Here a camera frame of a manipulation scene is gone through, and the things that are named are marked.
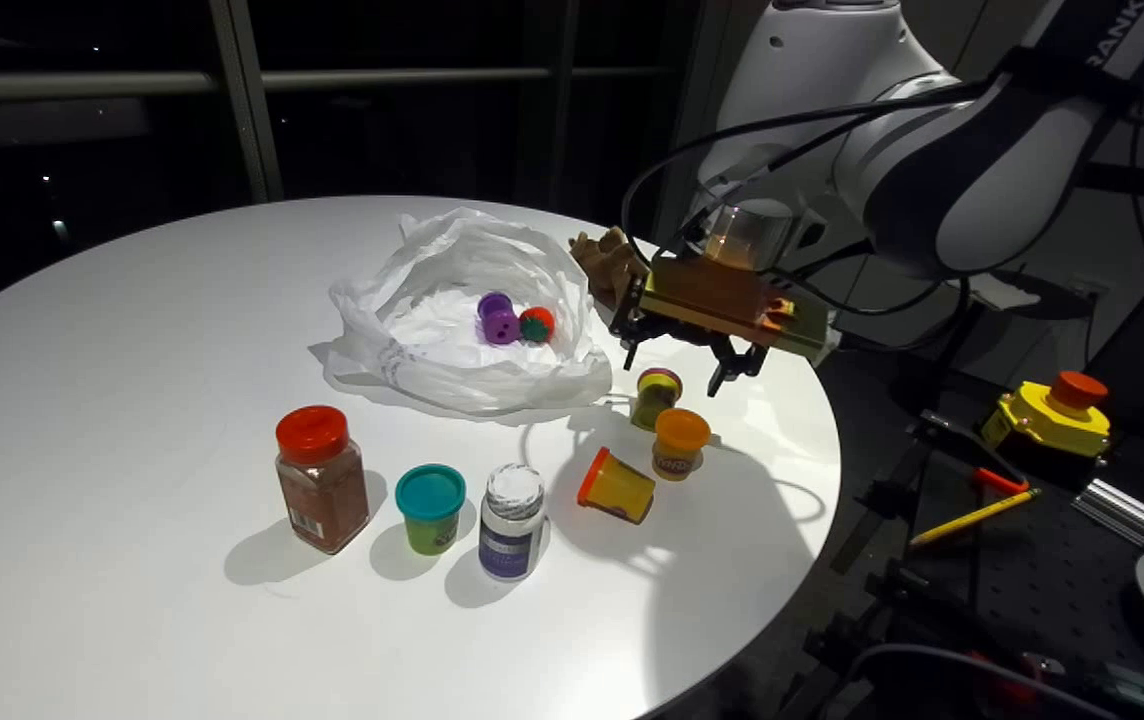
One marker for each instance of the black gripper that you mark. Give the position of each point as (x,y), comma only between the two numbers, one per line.
(706,302)

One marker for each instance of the yellow-green container magenta lid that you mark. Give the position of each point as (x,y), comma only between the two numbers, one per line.
(658,399)

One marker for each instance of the yellow container light orange lid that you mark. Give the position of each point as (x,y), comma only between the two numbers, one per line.
(682,436)

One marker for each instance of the red toy strawberry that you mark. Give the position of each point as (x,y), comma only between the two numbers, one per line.
(539,324)

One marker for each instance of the yellow container red-orange lid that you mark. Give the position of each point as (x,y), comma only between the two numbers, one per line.
(617,484)

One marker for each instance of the purple plastic container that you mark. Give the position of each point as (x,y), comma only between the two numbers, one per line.
(499,316)

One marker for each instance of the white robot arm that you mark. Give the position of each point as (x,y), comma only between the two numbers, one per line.
(813,67)

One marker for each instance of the brown toy deer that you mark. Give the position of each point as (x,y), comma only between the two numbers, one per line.
(601,263)

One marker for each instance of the white plastic bag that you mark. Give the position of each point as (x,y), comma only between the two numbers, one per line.
(436,361)

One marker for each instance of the white-lid jar blue label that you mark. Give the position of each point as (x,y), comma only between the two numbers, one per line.
(512,520)

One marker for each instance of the green container teal lid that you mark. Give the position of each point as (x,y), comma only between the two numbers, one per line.
(431,506)

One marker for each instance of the white plate on stand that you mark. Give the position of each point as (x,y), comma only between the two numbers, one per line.
(1027,296)

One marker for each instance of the yellow emergency stop button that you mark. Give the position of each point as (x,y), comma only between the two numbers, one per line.
(1055,419)

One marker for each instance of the brown spice jar red lid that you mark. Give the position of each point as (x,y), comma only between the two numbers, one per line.
(320,484)

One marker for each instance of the yellowish wrist camera box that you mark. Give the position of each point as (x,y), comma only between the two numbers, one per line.
(802,328)

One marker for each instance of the aluminium rail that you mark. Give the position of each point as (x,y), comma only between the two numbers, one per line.
(1132,511)

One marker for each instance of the metal window post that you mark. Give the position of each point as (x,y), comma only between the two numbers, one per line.
(244,103)

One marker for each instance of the horizontal window rail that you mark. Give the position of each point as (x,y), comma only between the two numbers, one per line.
(94,84)

